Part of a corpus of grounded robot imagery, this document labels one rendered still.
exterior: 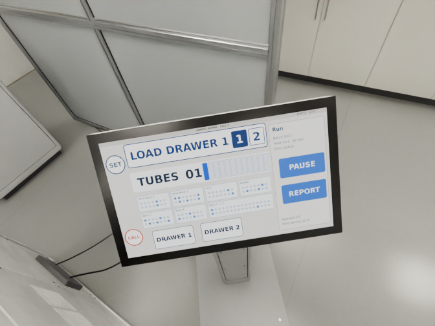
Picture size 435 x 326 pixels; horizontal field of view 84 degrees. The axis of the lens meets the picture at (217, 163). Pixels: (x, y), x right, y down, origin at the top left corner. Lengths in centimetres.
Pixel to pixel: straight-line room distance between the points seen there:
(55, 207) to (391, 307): 224
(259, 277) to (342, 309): 45
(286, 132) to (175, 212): 30
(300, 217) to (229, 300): 99
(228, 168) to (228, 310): 109
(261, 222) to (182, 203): 18
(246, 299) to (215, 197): 103
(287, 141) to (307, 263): 117
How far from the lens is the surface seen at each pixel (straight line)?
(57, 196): 229
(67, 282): 148
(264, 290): 152
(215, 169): 52
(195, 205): 54
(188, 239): 58
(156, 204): 55
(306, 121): 54
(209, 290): 153
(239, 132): 51
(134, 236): 60
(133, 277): 170
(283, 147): 53
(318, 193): 58
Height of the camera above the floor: 153
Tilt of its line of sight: 52 degrees down
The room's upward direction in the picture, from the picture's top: 9 degrees counter-clockwise
